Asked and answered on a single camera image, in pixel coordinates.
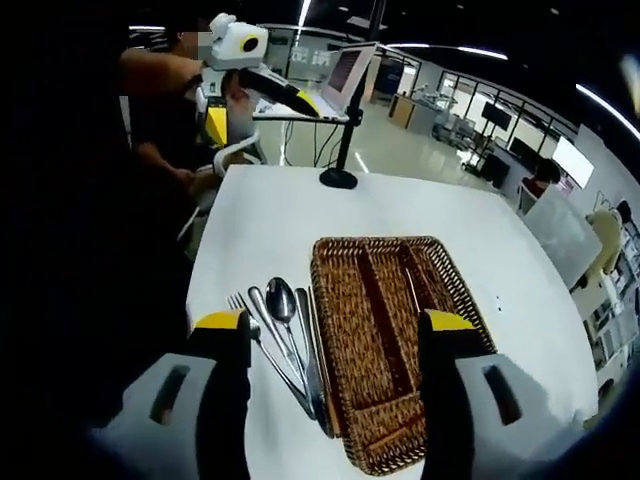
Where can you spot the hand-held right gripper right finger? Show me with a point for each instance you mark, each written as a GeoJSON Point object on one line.
{"type": "Point", "coordinates": [520, 415]}

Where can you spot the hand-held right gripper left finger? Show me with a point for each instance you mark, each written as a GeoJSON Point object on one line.
{"type": "Point", "coordinates": [150, 415]}

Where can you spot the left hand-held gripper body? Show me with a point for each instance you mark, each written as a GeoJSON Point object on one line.
{"type": "Point", "coordinates": [230, 47]}

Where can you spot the steel fork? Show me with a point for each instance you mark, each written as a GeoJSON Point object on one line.
{"type": "Point", "coordinates": [237, 302]}

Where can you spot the brown wicker utensil storage tray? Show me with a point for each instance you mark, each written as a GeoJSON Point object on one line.
{"type": "Point", "coordinates": [380, 350]}

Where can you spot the steel table knife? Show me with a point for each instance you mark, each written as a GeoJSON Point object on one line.
{"type": "Point", "coordinates": [302, 305]}
{"type": "Point", "coordinates": [256, 297]}

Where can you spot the steel spoon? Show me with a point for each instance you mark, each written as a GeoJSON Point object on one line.
{"type": "Point", "coordinates": [282, 300]}

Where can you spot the white armrest chair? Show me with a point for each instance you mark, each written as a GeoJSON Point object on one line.
{"type": "Point", "coordinates": [235, 150]}

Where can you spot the curved ceiling light strip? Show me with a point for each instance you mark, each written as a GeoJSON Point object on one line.
{"type": "Point", "coordinates": [450, 50]}
{"type": "Point", "coordinates": [605, 105]}
{"type": "Point", "coordinates": [304, 12]}

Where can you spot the black laptop stand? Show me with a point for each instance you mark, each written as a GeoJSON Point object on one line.
{"type": "Point", "coordinates": [340, 179]}

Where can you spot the wooden cabinet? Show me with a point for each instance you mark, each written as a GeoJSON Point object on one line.
{"type": "Point", "coordinates": [402, 111]}

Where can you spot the white shelving unit with boxes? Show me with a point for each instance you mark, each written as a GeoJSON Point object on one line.
{"type": "Point", "coordinates": [610, 320]}

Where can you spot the white frosted desk partition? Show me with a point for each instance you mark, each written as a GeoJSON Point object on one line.
{"type": "Point", "coordinates": [560, 235]}

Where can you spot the person's black shirt torso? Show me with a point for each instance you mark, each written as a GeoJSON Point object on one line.
{"type": "Point", "coordinates": [60, 250]}

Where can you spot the black monitor on stand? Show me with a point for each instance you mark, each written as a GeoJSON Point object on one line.
{"type": "Point", "coordinates": [496, 115]}

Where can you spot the black desk monitor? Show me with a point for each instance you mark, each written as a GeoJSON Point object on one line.
{"type": "Point", "coordinates": [522, 149]}

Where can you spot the white wall screen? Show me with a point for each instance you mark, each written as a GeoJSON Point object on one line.
{"type": "Point", "coordinates": [572, 160]}

